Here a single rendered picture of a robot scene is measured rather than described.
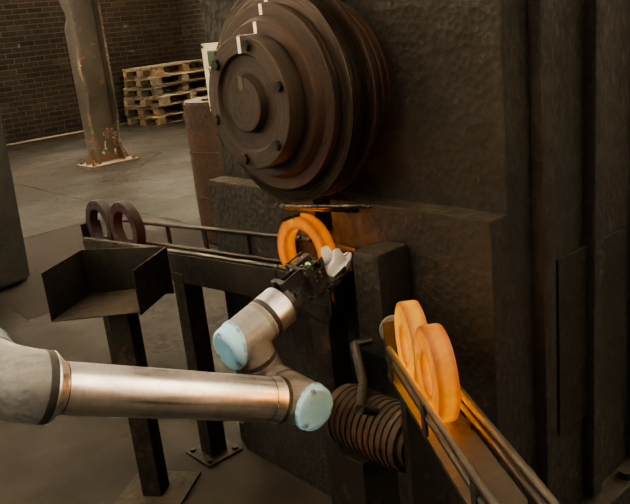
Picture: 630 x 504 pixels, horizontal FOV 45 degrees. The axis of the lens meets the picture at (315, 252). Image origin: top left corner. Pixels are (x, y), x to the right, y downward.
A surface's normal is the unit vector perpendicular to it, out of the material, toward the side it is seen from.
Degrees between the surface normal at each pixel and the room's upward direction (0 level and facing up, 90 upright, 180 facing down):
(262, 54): 90
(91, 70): 90
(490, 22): 90
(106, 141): 90
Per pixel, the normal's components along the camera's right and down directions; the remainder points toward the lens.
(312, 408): 0.62, 0.17
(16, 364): 0.19, -0.61
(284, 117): -0.74, 0.27
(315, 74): 0.21, -0.02
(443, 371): 0.06, -0.19
